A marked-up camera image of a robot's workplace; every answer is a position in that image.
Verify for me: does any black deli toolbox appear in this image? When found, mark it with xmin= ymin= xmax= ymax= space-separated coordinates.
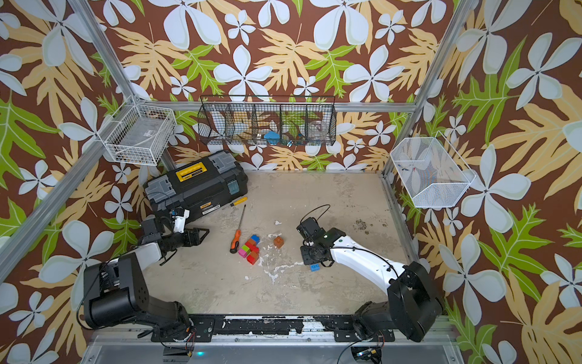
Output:
xmin=144 ymin=150 xmax=249 ymax=222

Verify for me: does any white wire basket right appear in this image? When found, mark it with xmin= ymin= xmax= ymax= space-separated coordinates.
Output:
xmin=390 ymin=132 xmax=477 ymax=209

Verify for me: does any white wire basket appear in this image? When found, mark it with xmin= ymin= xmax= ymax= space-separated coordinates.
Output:
xmin=99 ymin=96 xmax=177 ymax=166
xmin=390 ymin=132 xmax=477 ymax=209

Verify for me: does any small yellow handled screwdriver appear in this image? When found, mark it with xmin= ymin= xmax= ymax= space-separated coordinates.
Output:
xmin=229 ymin=197 xmax=249 ymax=208

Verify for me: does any red long lego brick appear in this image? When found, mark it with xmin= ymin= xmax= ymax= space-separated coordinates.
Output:
xmin=245 ymin=242 xmax=259 ymax=253

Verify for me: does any orange black handled screwdriver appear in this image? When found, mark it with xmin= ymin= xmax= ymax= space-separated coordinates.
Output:
xmin=230 ymin=206 xmax=246 ymax=254

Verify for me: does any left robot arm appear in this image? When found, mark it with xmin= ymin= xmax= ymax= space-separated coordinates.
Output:
xmin=78 ymin=217 xmax=210 ymax=344

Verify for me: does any white wire basket left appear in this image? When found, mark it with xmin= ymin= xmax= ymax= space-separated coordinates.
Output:
xmin=99 ymin=96 xmax=177 ymax=166

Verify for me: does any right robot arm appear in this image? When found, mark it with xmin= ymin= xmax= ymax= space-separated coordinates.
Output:
xmin=296 ymin=217 xmax=445 ymax=342

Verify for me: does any black wire basket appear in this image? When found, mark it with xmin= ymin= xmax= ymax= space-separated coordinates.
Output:
xmin=196 ymin=96 xmax=337 ymax=147

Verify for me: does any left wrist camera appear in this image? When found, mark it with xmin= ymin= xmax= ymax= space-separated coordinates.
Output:
xmin=171 ymin=207 xmax=189 ymax=233

